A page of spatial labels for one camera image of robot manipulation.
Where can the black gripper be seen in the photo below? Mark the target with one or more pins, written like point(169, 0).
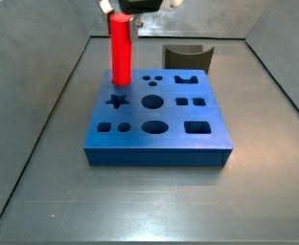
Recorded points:
point(136, 7)

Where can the red hexagonal peg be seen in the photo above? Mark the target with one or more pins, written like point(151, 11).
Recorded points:
point(120, 49)

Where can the black curved holder stand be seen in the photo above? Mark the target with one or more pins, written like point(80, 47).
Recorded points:
point(187, 57)

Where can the blue shape-sorting block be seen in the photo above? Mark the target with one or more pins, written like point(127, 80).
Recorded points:
point(161, 122)

